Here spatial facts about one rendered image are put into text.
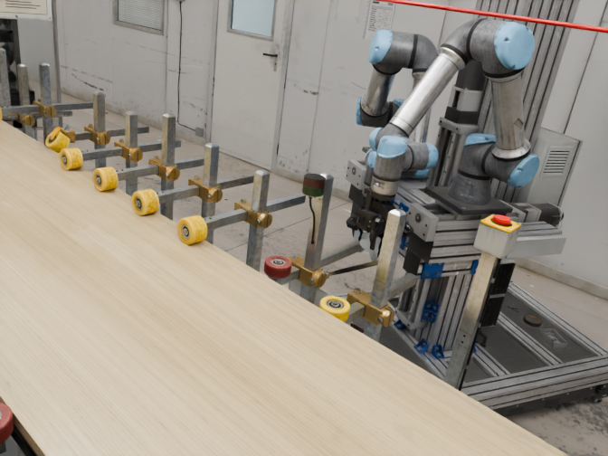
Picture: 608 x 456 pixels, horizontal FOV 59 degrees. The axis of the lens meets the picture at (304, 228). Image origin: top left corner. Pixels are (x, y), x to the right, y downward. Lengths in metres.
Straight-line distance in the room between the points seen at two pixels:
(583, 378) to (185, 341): 2.01
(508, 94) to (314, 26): 3.24
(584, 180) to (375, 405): 3.05
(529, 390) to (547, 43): 1.41
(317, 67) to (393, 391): 3.83
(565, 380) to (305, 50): 3.32
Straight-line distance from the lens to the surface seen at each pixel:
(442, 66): 1.67
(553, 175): 2.37
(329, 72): 4.68
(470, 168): 1.92
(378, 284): 1.47
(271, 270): 1.54
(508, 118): 1.73
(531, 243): 2.03
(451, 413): 1.18
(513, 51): 1.61
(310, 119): 4.82
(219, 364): 1.17
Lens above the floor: 1.64
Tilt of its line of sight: 24 degrees down
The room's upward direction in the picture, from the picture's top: 8 degrees clockwise
